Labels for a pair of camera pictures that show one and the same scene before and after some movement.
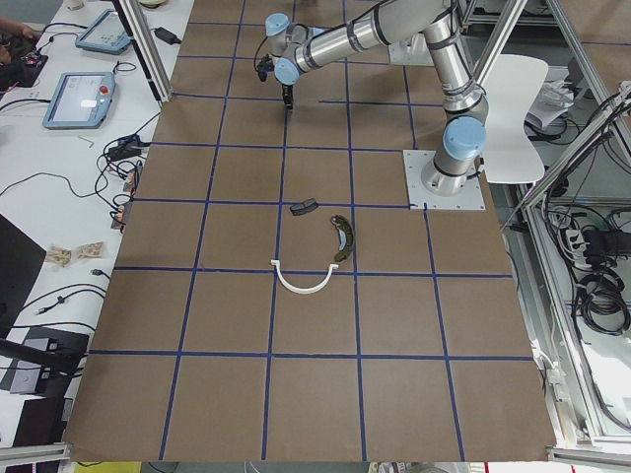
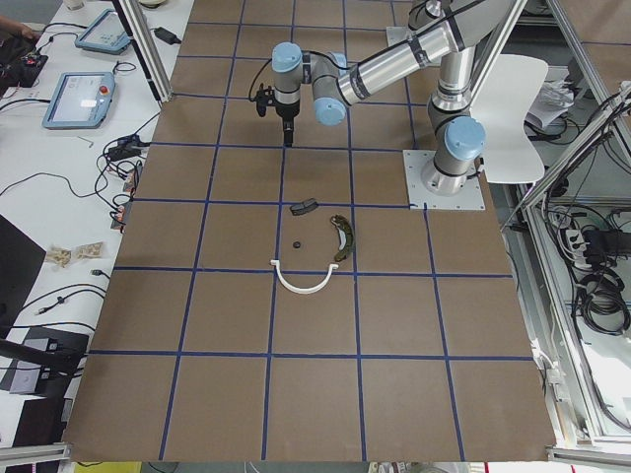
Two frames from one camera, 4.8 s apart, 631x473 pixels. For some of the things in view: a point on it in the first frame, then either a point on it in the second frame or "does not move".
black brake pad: [307, 206] does not move
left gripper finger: [288, 95] → [288, 112]
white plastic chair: [512, 84] does not move
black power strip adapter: [129, 146] does not move
